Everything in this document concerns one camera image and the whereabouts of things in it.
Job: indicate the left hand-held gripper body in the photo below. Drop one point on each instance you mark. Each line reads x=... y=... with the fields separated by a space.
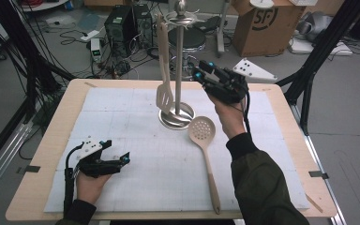
x=95 y=167

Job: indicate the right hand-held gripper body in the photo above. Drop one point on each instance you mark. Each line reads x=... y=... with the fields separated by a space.
x=228 y=87

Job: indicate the metal utensil stand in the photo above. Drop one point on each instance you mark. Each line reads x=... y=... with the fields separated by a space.
x=178 y=62

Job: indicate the beige slotted spatula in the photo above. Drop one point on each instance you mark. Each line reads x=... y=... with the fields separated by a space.
x=165 y=98

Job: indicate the beige perforated skimmer spoon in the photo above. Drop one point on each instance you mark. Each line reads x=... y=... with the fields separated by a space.
x=202 y=131

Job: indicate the beige solid spatula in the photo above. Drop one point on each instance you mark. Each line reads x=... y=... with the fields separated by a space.
x=159 y=37

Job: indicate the person's left hand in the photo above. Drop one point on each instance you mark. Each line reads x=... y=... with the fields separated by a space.
x=90 y=187

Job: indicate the person's right hand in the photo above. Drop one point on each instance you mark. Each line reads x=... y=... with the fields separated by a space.
x=229 y=118

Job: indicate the black round stool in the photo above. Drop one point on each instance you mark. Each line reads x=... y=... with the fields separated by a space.
x=192 y=39

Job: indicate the white grid mat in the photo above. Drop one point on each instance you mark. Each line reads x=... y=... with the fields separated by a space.
x=137 y=187

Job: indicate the white metal stand pole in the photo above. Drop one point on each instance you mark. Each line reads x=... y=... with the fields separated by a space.
x=221 y=31

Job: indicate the brown cardboard box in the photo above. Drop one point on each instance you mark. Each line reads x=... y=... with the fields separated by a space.
x=262 y=34

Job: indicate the black tape strip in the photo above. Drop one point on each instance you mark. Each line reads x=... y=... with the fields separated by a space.
x=318 y=174
x=31 y=169

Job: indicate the slim black computer tower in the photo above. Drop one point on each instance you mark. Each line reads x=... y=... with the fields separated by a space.
x=143 y=25

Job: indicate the white round disc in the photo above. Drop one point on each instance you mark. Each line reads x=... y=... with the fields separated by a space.
x=262 y=3

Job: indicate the white flat board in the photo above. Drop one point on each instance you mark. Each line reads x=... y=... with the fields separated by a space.
x=306 y=47

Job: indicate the large black computer tower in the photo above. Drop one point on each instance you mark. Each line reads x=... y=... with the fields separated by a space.
x=120 y=29

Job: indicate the white device with green display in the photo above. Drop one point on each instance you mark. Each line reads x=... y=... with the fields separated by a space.
x=96 y=50

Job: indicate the grey bag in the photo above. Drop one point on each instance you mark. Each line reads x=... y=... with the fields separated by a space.
x=315 y=25

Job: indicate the white power strip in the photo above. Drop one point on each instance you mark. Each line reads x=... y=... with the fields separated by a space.
x=89 y=35

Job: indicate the black frame post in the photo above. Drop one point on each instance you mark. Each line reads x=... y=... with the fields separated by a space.
x=312 y=62

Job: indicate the aluminium rail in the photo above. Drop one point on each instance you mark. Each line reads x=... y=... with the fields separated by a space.
x=322 y=175
x=3 y=165

